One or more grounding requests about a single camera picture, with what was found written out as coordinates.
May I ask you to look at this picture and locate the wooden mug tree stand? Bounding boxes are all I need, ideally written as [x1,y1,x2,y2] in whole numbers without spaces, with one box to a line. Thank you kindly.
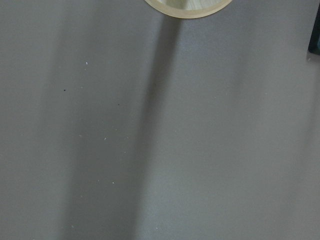
[145,0,232,19]

